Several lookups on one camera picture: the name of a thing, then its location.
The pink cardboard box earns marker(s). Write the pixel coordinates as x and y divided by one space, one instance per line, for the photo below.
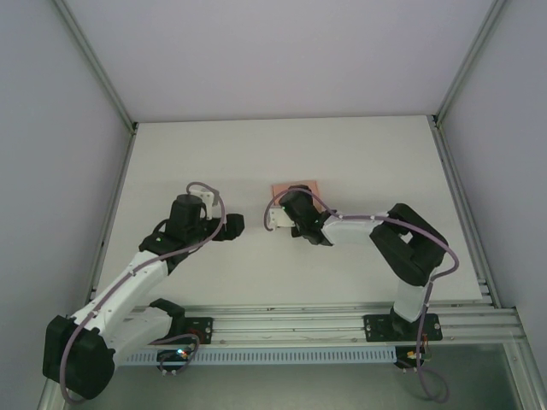
307 184

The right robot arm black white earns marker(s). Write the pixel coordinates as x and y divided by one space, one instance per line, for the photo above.
410 252

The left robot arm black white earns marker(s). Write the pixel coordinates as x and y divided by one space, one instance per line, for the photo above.
119 286

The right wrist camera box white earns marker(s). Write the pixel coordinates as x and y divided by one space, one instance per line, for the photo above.
280 220

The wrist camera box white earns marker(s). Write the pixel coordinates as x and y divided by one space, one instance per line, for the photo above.
280 220
205 198

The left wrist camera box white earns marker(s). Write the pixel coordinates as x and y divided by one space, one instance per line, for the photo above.
205 198

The aluminium table side rail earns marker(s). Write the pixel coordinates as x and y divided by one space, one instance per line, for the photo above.
124 162
451 171

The aluminium mounting rail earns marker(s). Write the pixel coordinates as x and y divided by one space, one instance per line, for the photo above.
278 324

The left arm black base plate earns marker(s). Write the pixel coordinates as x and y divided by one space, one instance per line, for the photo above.
201 331

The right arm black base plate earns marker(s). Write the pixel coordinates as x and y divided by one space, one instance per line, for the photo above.
378 329

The aluminium frame post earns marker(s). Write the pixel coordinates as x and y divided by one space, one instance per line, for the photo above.
95 60
468 60

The aluminium lower frame bar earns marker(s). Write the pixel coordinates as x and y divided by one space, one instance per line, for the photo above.
45 401
530 384

